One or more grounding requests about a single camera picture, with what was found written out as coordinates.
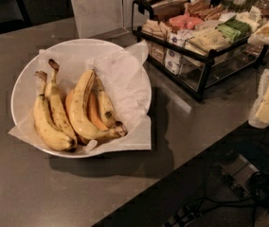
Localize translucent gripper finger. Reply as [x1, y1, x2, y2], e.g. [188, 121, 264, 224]
[248, 69, 269, 129]

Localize small yellow banana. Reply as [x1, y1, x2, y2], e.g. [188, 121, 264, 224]
[96, 77, 117, 128]

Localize orange banana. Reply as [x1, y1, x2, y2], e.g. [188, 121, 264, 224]
[87, 92, 107, 131]

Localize large yellow banana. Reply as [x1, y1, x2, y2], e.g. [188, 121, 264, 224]
[68, 69, 127, 140]

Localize white bowl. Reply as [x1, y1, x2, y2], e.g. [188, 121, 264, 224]
[10, 38, 152, 159]

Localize leftmost yellow banana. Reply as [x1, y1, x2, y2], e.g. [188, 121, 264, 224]
[33, 71, 77, 151]

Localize green tea packets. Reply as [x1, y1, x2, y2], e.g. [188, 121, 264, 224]
[217, 19, 251, 42]

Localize pink sweetener packets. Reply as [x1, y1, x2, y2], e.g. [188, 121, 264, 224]
[169, 14, 203, 29]

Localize white paper liner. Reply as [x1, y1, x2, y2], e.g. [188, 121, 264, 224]
[8, 41, 152, 155]

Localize white paper bag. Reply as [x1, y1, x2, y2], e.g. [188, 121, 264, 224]
[71, 0, 134, 38]

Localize black cable bundle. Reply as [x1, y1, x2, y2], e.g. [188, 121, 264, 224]
[171, 170, 269, 227]

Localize black wire condiment rack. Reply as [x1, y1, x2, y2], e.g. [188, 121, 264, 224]
[132, 0, 269, 100]

